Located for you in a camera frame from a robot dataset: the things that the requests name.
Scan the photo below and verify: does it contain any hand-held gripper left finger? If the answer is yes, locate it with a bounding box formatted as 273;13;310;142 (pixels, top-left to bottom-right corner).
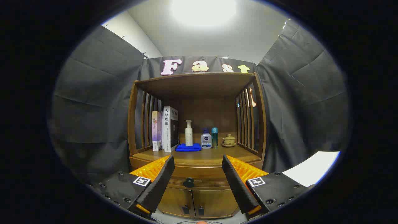
93;155;175;220

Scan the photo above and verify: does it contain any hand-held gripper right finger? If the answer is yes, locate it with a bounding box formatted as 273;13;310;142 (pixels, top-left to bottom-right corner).
222;154;314;218

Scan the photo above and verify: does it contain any wooden drawer with black knob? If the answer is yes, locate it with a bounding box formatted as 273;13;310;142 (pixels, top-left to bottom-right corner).
130;156;264;189

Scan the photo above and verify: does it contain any wooden cabinet door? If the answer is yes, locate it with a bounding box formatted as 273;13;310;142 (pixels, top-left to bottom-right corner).
157;186;196;219
192;188;240;219

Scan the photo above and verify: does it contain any wooden countertop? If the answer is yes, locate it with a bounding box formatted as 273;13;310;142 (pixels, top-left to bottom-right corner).
132;144;261;167

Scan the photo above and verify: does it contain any brown wooden cabinet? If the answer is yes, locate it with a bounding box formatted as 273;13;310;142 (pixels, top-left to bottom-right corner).
127;72;267;220

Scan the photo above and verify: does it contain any blue folded cloth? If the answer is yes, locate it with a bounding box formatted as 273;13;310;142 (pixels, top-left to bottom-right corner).
175;143;202;152

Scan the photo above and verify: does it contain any yellow lidded tea cup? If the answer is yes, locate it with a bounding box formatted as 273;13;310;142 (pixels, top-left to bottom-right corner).
222;134;237;147

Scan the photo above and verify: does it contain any purple book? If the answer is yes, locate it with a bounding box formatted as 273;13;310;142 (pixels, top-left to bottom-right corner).
152;111;163;152

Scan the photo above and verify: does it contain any thick white book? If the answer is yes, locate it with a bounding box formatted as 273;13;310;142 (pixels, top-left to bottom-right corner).
162;106;179;153

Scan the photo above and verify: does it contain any white bottle with blue cap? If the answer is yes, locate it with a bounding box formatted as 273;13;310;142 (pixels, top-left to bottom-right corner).
201;128;212;149

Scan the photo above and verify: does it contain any white pump bottle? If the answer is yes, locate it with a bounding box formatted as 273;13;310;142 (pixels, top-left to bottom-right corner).
185;120;193;147

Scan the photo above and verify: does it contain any white grey storage unit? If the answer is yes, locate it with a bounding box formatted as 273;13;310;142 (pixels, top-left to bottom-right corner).
281;151;341;188

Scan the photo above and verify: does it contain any black backdrop cloth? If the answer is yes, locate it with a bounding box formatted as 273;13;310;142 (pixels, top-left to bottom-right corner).
47;19;350;187

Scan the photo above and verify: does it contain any ceiling light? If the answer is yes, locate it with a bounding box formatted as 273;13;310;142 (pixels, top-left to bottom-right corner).
170;0;237;28

